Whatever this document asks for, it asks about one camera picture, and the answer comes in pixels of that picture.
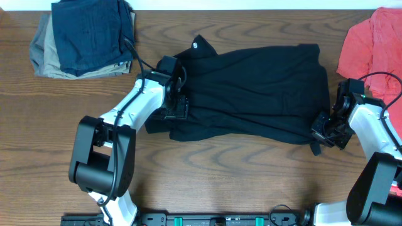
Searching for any folded beige garment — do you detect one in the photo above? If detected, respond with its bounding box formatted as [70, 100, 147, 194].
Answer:
[43, 12, 135, 80]

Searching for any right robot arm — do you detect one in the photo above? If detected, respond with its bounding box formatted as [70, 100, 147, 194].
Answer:
[311, 79, 401, 225]

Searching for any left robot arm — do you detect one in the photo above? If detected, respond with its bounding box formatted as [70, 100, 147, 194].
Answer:
[60, 56, 188, 225]

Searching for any folded grey garment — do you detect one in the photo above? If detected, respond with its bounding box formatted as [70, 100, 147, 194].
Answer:
[29, 13, 50, 77]

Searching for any black t-shirt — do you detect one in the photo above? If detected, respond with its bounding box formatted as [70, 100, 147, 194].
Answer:
[145, 36, 330, 155]

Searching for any folded navy blue garment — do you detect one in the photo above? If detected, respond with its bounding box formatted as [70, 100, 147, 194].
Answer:
[52, 0, 134, 77]

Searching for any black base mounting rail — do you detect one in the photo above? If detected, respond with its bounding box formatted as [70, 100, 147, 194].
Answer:
[60, 205, 313, 226]

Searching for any red t-shirt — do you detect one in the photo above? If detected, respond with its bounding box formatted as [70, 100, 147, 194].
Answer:
[336, 6, 402, 189]

